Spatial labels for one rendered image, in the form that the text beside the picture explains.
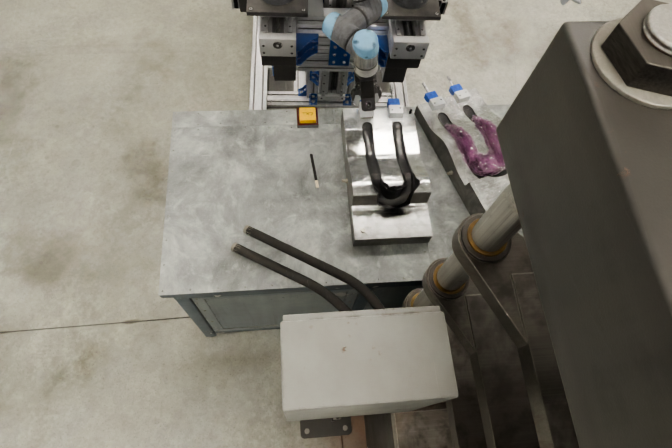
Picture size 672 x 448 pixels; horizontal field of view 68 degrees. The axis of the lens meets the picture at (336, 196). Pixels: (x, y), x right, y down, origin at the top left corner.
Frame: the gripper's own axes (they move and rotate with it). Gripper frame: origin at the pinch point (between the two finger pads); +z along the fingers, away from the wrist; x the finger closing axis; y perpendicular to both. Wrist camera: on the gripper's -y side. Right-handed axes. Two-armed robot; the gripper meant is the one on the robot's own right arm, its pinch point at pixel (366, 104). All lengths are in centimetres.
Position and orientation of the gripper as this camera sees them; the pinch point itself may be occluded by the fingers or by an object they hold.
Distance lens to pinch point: 179.3
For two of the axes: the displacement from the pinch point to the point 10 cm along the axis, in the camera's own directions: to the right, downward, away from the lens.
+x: -10.0, 0.9, 0.3
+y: -0.8, -9.5, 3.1
